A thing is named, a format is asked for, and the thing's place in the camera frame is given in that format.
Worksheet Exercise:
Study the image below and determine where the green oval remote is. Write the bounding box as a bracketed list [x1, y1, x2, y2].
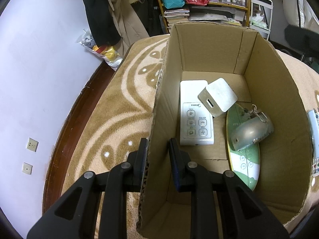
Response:
[226, 103, 260, 190]

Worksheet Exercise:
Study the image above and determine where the white TV remote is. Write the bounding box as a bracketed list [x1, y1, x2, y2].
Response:
[307, 109, 319, 177]

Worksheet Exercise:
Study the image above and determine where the silver cartoon earbud case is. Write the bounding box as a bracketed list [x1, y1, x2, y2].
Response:
[230, 104, 274, 151]

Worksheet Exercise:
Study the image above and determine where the cardboard box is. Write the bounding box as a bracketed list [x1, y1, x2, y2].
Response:
[137, 23, 318, 238]

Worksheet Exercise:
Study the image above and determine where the white square charger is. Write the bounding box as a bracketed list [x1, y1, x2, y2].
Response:
[197, 78, 238, 118]

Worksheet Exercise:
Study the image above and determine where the white Midea remote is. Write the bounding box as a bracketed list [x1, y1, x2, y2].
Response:
[179, 80, 214, 146]

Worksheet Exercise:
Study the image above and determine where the white trolley cart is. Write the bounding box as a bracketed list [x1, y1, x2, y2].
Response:
[249, 0, 274, 40]

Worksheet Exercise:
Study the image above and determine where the wooden bookshelf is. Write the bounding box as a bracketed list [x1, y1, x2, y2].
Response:
[158, 0, 251, 34]

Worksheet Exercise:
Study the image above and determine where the stack of books right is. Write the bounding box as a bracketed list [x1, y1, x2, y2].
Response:
[189, 5, 245, 25]

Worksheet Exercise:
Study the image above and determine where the stack of books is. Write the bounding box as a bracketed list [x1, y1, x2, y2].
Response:
[164, 8, 190, 31]
[189, 5, 245, 25]

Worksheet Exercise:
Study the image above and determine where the stack of books left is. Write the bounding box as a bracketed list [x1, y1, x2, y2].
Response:
[164, 8, 190, 31]

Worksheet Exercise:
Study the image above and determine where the plastic snack bag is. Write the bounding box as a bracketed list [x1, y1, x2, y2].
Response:
[76, 29, 123, 71]

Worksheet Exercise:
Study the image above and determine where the black hanging coat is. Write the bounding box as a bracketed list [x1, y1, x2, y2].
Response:
[83, 0, 121, 46]

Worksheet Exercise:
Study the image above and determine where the beige trench coat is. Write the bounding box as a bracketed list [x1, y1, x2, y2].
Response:
[108, 0, 149, 57]

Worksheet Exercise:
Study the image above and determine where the lower wall socket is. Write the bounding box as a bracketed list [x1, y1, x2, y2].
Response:
[22, 162, 33, 175]

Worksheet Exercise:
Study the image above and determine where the wall socket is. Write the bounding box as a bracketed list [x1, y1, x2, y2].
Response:
[22, 162, 33, 175]
[27, 138, 38, 152]

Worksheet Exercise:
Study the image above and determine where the upper wall socket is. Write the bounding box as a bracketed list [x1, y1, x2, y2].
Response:
[27, 138, 38, 152]

